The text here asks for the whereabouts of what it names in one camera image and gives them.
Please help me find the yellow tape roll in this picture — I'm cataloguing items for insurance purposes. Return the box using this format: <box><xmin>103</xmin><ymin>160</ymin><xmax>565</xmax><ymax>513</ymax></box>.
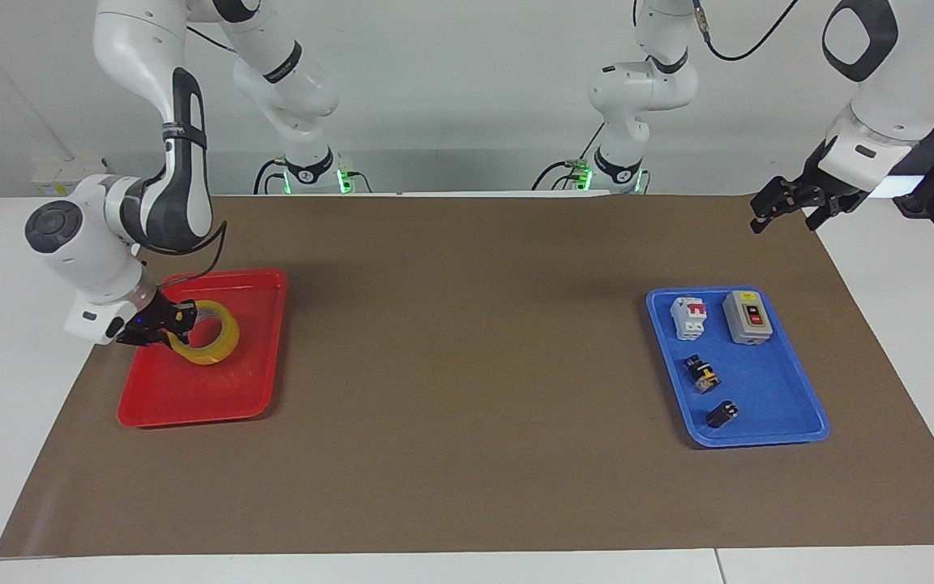
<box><xmin>165</xmin><ymin>299</ymin><xmax>241</xmax><ymax>367</ymax></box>

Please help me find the black cable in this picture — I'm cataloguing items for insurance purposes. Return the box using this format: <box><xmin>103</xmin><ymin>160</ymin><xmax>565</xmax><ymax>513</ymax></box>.
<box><xmin>692</xmin><ymin>0</ymin><xmax>802</xmax><ymax>62</ymax></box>
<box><xmin>531</xmin><ymin>122</ymin><xmax>607</xmax><ymax>192</ymax></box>
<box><xmin>136</xmin><ymin>219</ymin><xmax>229</xmax><ymax>286</ymax></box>
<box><xmin>253</xmin><ymin>157</ymin><xmax>288</xmax><ymax>196</ymax></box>

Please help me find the white circuit breaker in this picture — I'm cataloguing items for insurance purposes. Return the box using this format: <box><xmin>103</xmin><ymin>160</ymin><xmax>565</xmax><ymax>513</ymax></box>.
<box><xmin>670</xmin><ymin>295</ymin><xmax>709</xmax><ymax>341</ymax></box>

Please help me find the blue plastic tray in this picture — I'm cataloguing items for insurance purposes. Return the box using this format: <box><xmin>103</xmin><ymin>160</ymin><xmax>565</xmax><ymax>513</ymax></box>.
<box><xmin>645</xmin><ymin>286</ymin><xmax>831</xmax><ymax>449</ymax></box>

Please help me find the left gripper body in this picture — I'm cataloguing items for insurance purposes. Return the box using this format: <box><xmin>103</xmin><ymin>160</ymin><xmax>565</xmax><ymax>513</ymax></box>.
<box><xmin>799</xmin><ymin>140</ymin><xmax>873</xmax><ymax>213</ymax></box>

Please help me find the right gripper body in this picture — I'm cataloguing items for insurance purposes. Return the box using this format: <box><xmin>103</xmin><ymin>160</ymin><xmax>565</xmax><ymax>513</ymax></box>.
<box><xmin>115</xmin><ymin>290</ymin><xmax>180</xmax><ymax>349</ymax></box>

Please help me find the red plastic tray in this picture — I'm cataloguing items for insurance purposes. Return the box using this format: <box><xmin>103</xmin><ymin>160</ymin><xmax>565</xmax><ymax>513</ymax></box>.
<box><xmin>116</xmin><ymin>268</ymin><xmax>289</xmax><ymax>429</ymax></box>

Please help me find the black yellow small switch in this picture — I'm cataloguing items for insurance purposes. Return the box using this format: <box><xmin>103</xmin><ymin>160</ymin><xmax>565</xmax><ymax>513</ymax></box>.
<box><xmin>683</xmin><ymin>354</ymin><xmax>722</xmax><ymax>395</ymax></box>

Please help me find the grey push-button switch box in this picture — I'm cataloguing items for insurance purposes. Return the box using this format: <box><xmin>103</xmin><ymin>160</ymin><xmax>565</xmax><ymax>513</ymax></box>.
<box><xmin>722</xmin><ymin>289</ymin><xmax>775</xmax><ymax>346</ymax></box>

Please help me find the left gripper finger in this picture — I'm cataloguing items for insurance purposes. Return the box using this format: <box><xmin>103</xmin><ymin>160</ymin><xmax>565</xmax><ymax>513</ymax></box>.
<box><xmin>749</xmin><ymin>175</ymin><xmax>813</xmax><ymax>235</ymax></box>
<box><xmin>805</xmin><ymin>195</ymin><xmax>859</xmax><ymax>231</ymax></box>

